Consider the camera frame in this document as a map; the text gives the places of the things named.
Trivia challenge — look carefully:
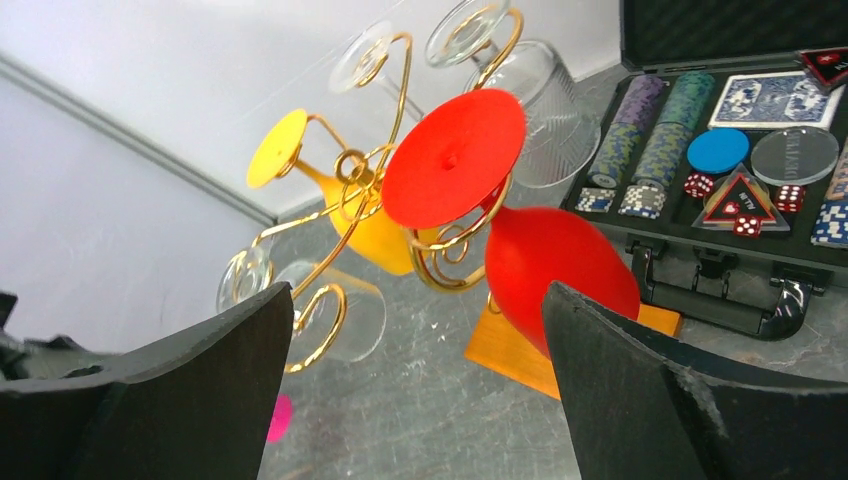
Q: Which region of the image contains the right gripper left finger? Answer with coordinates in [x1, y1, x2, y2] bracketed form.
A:
[1, 282, 293, 479]

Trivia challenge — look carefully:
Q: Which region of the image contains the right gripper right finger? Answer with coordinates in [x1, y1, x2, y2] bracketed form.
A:
[542, 283, 847, 479]

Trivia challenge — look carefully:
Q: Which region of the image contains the pink wine glass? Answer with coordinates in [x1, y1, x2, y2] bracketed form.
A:
[266, 394, 293, 443]

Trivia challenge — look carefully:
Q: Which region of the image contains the clear textured glass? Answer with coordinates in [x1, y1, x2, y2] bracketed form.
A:
[425, 1, 601, 188]

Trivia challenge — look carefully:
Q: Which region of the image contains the gold wire glass rack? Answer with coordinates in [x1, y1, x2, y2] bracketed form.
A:
[250, 6, 684, 402]

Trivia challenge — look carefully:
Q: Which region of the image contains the red wine glass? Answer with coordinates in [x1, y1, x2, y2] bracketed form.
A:
[382, 88, 640, 355]

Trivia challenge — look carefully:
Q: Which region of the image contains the yellow wine glass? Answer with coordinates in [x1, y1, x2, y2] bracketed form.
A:
[246, 109, 414, 276]

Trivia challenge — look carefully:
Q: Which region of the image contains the clear glass front left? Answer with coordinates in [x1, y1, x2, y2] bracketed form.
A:
[216, 246, 387, 373]

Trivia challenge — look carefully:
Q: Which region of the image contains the triangular all-in button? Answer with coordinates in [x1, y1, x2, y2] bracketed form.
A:
[692, 163, 791, 236]

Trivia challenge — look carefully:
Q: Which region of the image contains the black poker chip case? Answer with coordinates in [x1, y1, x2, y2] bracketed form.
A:
[562, 1, 847, 340]

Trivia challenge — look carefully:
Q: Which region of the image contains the blue poker chip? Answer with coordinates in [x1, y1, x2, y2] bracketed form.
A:
[686, 128, 751, 175]

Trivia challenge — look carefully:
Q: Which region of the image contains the clear dealer button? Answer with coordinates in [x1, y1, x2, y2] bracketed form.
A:
[750, 126, 840, 186]

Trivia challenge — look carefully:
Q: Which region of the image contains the blue playing card deck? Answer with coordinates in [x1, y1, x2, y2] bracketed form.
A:
[707, 70, 845, 130]

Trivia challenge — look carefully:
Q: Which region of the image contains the clear glass back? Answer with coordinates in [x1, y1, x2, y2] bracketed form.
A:
[327, 20, 425, 122]

